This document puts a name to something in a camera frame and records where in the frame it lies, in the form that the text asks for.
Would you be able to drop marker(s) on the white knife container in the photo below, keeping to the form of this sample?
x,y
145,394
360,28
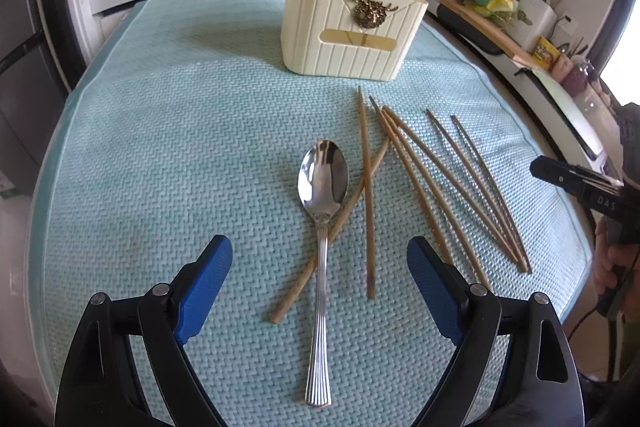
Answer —
x,y
535,24

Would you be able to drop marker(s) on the silver metal spoon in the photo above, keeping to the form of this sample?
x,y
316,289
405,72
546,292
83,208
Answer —
x,y
322,177

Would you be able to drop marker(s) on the person's right hand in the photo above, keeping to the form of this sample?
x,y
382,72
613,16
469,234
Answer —
x,y
609,257

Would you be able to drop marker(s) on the cream ribbed utensil holder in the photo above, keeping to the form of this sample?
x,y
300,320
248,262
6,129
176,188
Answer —
x,y
310,22

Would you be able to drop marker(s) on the yellow packet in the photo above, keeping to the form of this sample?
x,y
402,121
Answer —
x,y
545,53

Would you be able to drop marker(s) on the white wall socket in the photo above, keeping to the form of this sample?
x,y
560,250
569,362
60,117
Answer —
x,y
568,24

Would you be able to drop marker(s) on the teal woven mat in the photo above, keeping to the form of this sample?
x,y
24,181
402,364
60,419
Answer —
x,y
175,132

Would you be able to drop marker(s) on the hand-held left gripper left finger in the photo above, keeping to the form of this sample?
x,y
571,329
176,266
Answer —
x,y
207,287

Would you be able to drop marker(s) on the wooden cutting board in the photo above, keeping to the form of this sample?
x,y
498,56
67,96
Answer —
x,y
495,34

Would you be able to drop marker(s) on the black tray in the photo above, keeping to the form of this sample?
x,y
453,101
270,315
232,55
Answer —
x,y
465,32

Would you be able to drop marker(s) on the wooden chopstick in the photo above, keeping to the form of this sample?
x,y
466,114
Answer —
x,y
456,187
367,207
411,177
300,279
476,187
489,187
444,207

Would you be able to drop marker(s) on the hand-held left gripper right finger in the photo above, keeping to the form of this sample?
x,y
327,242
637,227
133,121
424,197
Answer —
x,y
432,287

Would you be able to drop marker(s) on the purple jar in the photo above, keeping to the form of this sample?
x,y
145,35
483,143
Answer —
x,y
576,79

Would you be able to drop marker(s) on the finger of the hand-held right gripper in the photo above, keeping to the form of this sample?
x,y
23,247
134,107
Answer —
x,y
555,174

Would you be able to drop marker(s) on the pink cup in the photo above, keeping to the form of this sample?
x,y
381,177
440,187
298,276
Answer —
x,y
561,67

